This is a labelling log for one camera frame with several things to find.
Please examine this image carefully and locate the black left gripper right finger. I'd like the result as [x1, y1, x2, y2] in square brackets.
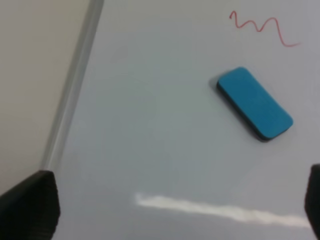
[304, 164, 320, 240]

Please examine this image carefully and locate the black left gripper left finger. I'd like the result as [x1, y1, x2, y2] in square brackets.
[0, 170, 61, 240]

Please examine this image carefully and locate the white whiteboard with aluminium frame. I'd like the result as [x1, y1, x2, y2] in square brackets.
[48, 0, 320, 240]

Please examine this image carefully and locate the blue whiteboard eraser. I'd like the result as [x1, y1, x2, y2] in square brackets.
[216, 67, 294, 142]

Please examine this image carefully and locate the red marker squiggle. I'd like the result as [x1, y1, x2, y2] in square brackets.
[228, 10, 301, 48]

